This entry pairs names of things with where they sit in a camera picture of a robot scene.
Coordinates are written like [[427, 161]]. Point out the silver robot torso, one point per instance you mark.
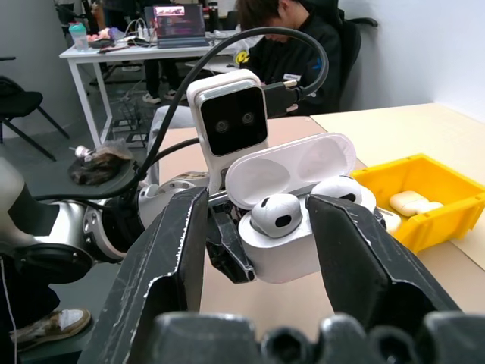
[[11, 197]]

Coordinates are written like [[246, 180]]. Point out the brown and white sneaker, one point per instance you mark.
[[53, 326]]

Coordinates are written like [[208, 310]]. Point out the standing person dark trousers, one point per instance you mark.
[[159, 76]]

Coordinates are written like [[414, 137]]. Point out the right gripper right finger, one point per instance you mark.
[[360, 258]]

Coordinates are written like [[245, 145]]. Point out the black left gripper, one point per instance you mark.
[[221, 203]]

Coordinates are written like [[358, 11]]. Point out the yellow plastic bin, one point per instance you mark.
[[447, 227]]

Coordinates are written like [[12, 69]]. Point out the black folding chair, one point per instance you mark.
[[19, 102]]

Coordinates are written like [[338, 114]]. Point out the open grey laptop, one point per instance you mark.
[[178, 28]]

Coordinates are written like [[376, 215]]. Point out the person in black hoodie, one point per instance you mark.
[[295, 49]]

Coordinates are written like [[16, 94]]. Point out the black office chair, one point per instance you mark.
[[352, 41]]

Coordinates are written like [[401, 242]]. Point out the white earbud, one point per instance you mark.
[[273, 212], [335, 187]]

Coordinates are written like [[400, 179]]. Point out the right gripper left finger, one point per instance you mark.
[[151, 273]]

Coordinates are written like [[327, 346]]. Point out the clear bottle teal lid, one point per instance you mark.
[[79, 38]]

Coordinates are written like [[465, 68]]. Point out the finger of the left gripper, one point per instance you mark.
[[380, 218]]

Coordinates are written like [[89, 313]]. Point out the white desk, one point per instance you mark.
[[113, 53]]

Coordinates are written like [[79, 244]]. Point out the brown crumpled bag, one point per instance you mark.
[[98, 167]]

